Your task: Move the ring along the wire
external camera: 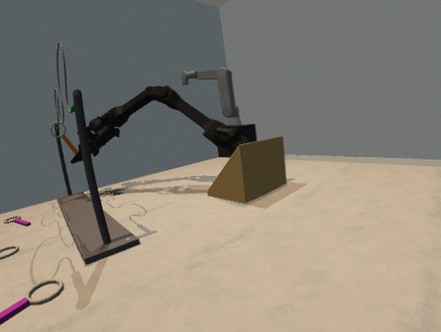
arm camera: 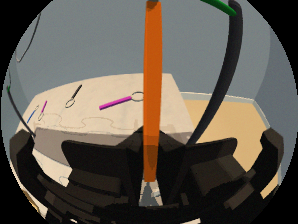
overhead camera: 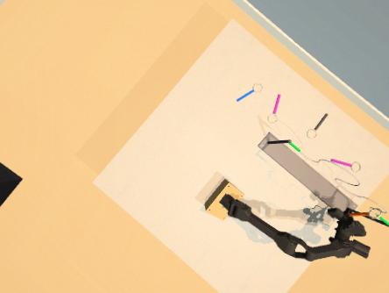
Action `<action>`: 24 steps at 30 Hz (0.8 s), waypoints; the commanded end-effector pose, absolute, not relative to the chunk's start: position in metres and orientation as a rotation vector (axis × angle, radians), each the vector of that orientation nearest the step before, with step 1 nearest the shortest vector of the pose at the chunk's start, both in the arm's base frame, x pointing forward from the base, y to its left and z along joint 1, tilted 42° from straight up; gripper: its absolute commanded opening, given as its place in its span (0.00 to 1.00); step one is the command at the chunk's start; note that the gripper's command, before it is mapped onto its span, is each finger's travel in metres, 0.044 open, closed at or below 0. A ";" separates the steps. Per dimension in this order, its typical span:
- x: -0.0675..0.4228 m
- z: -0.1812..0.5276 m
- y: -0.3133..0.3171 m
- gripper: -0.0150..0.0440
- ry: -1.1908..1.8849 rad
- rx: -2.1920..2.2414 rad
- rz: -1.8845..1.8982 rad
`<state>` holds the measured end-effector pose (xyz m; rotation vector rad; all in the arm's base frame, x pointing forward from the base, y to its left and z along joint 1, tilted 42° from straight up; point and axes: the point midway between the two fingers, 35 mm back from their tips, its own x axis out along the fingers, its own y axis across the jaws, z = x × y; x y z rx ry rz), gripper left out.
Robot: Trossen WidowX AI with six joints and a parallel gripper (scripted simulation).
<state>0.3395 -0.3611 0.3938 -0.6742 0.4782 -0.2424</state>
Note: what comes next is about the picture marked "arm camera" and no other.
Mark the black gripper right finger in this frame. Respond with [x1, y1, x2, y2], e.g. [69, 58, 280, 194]
[156, 131, 238, 205]

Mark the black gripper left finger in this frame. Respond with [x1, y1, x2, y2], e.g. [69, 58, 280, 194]
[61, 125, 144, 206]

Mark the orange handle with grey tip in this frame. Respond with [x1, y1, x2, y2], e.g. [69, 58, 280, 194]
[142, 0, 162, 183]

